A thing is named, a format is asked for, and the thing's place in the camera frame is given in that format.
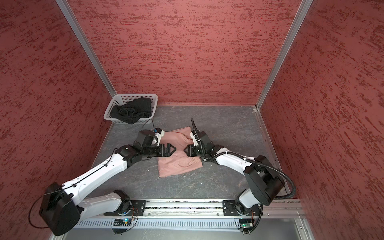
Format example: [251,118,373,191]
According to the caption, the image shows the right aluminium corner post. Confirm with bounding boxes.
[256,0,313,111]

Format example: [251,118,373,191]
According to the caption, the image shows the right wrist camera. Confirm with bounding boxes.
[190,132,199,147]

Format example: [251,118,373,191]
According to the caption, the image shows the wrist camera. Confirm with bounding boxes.
[155,128,165,145]
[190,132,199,147]

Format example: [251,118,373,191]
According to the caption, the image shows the circuit board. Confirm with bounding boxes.
[113,219,132,228]
[239,219,254,231]

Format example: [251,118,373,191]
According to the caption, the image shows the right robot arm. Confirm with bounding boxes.
[184,131,285,216]

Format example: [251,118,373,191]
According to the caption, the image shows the left aluminium corner post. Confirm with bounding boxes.
[56,0,117,97]

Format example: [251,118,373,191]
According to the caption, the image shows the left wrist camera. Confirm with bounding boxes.
[155,128,165,145]

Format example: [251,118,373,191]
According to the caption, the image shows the left circuit board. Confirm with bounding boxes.
[113,219,132,228]

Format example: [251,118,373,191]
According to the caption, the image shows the slotted white cable duct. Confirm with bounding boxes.
[75,218,239,231]

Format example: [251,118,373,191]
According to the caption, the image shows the white plastic basket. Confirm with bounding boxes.
[104,94,158,125]

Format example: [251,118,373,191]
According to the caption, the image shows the right circuit board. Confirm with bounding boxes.
[239,219,254,231]

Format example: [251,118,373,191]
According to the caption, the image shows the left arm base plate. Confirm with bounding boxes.
[104,200,147,217]

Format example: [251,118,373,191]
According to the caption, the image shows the pink shorts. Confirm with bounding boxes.
[158,127,203,178]

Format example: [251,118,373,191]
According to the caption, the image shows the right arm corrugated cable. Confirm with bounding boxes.
[209,151,297,234]

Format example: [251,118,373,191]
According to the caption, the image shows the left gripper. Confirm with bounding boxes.
[142,143,177,158]

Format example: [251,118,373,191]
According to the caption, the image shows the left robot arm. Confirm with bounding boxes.
[39,128,177,236]

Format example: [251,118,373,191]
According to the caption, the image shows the aluminium corner post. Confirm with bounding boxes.
[56,0,117,97]
[256,0,313,111]

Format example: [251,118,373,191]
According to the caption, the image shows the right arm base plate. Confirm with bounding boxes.
[222,200,263,217]

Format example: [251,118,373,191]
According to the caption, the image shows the black shorts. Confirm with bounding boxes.
[110,98,152,125]

